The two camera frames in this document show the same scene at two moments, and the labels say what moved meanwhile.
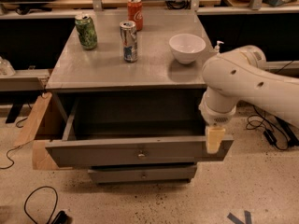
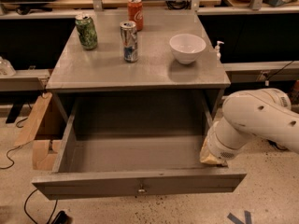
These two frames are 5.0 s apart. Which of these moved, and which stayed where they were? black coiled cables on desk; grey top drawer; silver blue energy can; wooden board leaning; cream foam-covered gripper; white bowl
Moved: grey top drawer; cream foam-covered gripper
Stayed: white bowl; wooden board leaning; black coiled cables on desk; silver blue energy can
